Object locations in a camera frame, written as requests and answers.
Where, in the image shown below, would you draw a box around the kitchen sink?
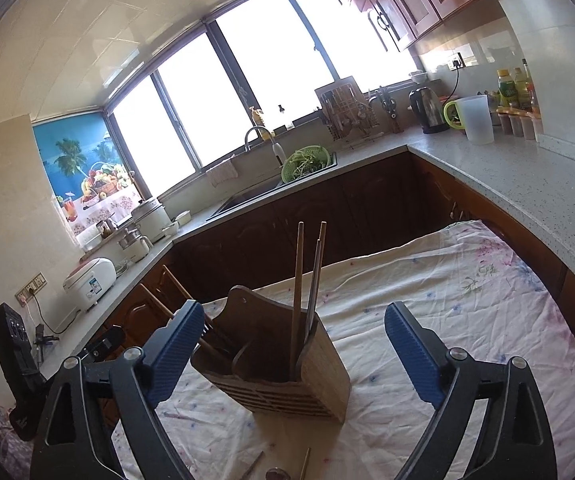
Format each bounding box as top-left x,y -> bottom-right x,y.
206,152 -> 339,223

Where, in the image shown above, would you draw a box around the large kitchen window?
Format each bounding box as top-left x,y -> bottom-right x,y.
105,0 -> 418,198

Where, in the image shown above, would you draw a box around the brown chopstick with banded end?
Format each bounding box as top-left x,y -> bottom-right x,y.
307,220 -> 328,333
303,238 -> 323,346

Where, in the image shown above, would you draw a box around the scissors in holder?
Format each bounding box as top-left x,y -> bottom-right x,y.
367,85 -> 405,135

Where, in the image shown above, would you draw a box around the wooden utensil holder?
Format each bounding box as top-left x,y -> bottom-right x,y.
190,285 -> 352,423

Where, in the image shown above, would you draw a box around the small black tripod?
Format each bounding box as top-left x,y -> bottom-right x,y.
32,324 -> 61,361

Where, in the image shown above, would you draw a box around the curved metal faucet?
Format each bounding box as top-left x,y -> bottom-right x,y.
244,126 -> 288,166

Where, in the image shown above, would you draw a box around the yellow oil bottle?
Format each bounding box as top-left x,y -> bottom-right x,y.
513,58 -> 534,111

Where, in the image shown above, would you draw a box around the patterned brown chopstick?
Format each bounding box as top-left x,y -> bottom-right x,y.
139,284 -> 226,361
240,451 -> 265,480

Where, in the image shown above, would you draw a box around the blue beach fruit poster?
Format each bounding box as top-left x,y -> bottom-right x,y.
32,112 -> 143,236

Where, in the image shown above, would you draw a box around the white rice cooker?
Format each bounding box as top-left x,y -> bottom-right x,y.
62,257 -> 118,313

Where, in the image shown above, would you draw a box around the white electric pot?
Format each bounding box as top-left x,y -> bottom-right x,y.
130,197 -> 172,242

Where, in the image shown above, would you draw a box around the metal dish rack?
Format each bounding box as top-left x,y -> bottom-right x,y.
317,87 -> 383,143

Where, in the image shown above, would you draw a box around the row of spice jars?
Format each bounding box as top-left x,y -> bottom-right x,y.
496,106 -> 542,142

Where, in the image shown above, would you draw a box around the wooden cutting board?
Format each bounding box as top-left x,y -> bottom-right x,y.
315,76 -> 361,111

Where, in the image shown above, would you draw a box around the white floral tablecloth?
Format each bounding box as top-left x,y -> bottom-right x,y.
110,219 -> 575,480

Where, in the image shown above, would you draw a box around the gold wall socket strip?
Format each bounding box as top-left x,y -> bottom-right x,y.
15,272 -> 48,306

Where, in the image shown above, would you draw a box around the green bottle with yellow cap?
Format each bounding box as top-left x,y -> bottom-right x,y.
497,69 -> 517,110

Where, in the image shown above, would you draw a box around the dark wooden chopstick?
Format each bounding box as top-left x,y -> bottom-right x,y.
162,265 -> 228,346

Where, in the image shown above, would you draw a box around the green colander with vegetables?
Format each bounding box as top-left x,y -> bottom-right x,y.
281,145 -> 331,184

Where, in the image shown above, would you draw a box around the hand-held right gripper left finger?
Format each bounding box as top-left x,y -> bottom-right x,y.
30,300 -> 206,480

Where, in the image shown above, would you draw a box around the white dishcloth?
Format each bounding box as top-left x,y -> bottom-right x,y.
205,156 -> 239,188

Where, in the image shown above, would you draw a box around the clear pitcher with green handle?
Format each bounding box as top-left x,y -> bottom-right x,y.
442,94 -> 495,146

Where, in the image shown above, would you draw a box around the grey speckled countertop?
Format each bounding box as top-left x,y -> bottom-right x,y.
38,125 -> 575,381

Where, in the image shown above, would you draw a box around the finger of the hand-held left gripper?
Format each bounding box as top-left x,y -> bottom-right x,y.
80,326 -> 126,361

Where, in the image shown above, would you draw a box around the steel electric kettle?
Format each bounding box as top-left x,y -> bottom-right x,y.
408,87 -> 451,135

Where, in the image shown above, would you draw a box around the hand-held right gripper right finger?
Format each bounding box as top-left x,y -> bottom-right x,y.
384,301 -> 558,480

